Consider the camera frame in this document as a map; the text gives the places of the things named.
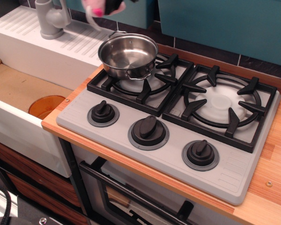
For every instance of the grey toy stove top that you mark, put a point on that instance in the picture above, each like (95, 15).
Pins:
(229, 180)

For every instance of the black left burner grate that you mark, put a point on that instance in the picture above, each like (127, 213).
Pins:
(150, 95)

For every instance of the black right stove knob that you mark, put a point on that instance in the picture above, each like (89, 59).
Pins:
(200, 155)

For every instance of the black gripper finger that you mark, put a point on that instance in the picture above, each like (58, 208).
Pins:
(113, 6)

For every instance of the black left stove knob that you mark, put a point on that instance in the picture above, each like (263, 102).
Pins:
(103, 115)

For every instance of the black burner grate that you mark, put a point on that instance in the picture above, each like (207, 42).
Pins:
(222, 106)
(150, 95)

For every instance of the black middle stove knob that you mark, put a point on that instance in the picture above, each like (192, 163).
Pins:
(148, 133)

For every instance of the wooden drawer cabinet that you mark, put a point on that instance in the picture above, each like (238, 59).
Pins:
(41, 186)

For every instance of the black stove knob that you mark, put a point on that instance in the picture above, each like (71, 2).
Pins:
(148, 133)
(200, 155)
(103, 115)

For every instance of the black right burner grate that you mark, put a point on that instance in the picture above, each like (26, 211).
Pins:
(222, 106)

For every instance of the white toy sink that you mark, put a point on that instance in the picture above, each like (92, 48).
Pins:
(32, 67)

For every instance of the grey toy faucet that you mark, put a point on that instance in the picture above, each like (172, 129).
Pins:
(52, 21)

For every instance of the stainless steel pan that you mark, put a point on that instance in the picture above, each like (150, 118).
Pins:
(128, 56)

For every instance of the oven door with handle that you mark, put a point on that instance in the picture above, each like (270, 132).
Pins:
(125, 198)

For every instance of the pink stuffed pig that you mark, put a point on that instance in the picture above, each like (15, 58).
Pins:
(94, 8)

